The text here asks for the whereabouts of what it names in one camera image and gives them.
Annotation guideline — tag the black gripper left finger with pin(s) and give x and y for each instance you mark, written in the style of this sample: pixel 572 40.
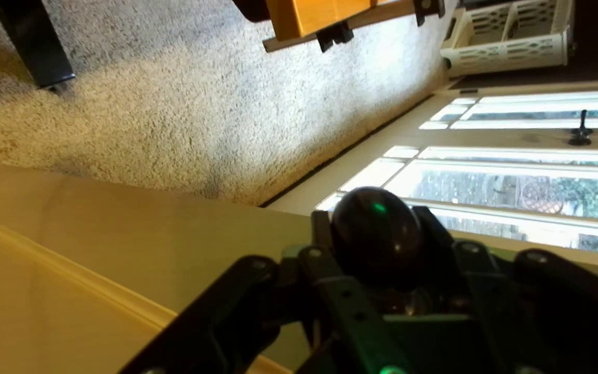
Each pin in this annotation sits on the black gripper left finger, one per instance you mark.
pixel 244 313

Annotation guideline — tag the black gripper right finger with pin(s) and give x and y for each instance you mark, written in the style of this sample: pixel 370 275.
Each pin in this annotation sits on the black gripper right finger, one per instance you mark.
pixel 554 304

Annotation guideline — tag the white panel door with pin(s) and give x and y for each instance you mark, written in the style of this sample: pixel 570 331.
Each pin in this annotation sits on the white panel door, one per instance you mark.
pixel 103 262

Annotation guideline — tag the black round door knob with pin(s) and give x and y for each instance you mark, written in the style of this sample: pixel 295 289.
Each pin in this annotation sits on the black round door knob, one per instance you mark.
pixel 376 236

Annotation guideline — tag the white glass french door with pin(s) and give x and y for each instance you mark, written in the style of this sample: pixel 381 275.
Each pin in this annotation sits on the white glass french door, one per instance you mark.
pixel 507 173

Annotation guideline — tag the white plastic laundry basket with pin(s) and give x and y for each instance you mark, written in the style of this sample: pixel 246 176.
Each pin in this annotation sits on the white plastic laundry basket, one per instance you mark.
pixel 512 35

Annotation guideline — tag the wooden furniture with black feet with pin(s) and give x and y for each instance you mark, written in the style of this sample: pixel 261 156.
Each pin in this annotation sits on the wooden furniture with black feet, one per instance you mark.
pixel 327 18

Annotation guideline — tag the black furniture leg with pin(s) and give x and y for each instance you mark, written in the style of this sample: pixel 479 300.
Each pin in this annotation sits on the black furniture leg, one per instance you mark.
pixel 31 42

